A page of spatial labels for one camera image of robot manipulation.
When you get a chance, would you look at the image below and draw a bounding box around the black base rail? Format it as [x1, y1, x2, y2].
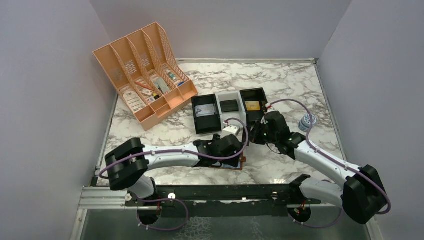
[125, 184, 321, 218]

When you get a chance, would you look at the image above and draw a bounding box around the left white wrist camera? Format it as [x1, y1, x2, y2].
[220, 125, 241, 138]

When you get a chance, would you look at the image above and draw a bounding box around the white card in black bin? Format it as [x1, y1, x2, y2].
[194, 103, 217, 117]

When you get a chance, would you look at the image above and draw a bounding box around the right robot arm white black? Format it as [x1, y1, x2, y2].
[249, 111, 391, 225]

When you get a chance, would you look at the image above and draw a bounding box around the black bin right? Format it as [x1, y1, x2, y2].
[240, 87, 268, 127]

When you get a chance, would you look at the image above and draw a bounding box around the orange plastic file organizer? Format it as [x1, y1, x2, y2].
[93, 22, 199, 131]

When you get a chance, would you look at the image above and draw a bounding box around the black bin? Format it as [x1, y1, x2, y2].
[191, 94, 221, 135]
[240, 87, 268, 127]

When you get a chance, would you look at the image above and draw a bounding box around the gold card in black bin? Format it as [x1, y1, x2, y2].
[244, 101, 261, 112]

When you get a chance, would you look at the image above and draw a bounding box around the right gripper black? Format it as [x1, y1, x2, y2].
[246, 118, 279, 145]

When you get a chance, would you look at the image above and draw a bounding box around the black object in white bin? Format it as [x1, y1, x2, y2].
[219, 99, 240, 113]

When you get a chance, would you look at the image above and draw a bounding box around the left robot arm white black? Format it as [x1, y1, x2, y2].
[99, 134, 247, 206]

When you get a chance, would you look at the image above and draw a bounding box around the blue white small jar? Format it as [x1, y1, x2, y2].
[298, 114, 318, 132]

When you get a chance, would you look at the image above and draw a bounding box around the white bin middle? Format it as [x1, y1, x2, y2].
[215, 91, 248, 129]

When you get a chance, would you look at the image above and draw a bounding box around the brown leather card holder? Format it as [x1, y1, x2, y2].
[211, 154, 246, 171]

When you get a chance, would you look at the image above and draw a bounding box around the black bin left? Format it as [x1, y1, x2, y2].
[191, 94, 221, 135]

